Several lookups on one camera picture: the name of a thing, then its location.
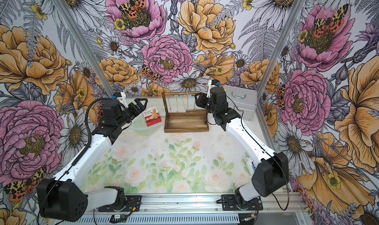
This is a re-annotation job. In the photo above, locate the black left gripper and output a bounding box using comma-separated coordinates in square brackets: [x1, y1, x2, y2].
[116, 98, 148, 126]

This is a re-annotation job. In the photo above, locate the wooden jewelry display stand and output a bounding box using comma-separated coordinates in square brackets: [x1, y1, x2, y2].
[162, 92, 209, 133]

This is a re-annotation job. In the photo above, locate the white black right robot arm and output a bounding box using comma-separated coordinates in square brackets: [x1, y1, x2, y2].
[195, 85, 289, 209]

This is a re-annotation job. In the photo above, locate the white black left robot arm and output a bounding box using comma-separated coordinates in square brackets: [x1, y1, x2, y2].
[37, 96, 148, 222]

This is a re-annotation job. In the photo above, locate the red white small box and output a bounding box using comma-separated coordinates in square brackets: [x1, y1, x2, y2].
[143, 106, 162, 127]

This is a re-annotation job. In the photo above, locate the silver metal first-aid case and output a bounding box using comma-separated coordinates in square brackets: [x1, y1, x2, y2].
[223, 85, 258, 121]

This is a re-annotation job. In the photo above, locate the white blue tube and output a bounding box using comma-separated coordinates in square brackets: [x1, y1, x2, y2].
[244, 156, 256, 175]

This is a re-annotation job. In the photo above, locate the small green circuit board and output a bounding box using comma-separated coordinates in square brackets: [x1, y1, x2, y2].
[110, 214, 124, 224]

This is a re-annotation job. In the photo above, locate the hanging necklace on stand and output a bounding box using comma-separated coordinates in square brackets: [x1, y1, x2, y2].
[168, 94, 196, 111]

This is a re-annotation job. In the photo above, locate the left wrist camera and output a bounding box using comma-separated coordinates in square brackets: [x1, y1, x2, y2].
[112, 92, 128, 108]

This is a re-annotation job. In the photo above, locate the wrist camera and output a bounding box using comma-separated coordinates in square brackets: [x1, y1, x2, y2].
[207, 79, 220, 98]
[112, 92, 128, 108]

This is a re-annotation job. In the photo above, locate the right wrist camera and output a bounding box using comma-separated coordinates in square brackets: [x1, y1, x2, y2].
[207, 79, 220, 98]

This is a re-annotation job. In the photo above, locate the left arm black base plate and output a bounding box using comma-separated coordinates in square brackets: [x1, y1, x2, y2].
[98, 195, 142, 213]

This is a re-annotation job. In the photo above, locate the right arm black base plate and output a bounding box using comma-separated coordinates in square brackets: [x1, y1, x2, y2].
[217, 194, 263, 211]

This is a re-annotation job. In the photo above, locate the aluminium front rail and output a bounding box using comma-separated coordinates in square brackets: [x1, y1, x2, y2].
[48, 193, 311, 225]

